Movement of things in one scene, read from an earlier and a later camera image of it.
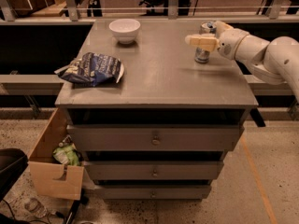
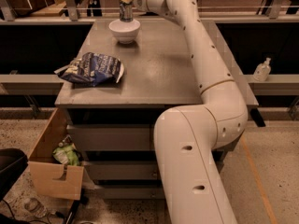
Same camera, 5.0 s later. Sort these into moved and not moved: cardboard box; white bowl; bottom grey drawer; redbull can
Moved: redbull can
Not moved: white bowl; cardboard box; bottom grey drawer
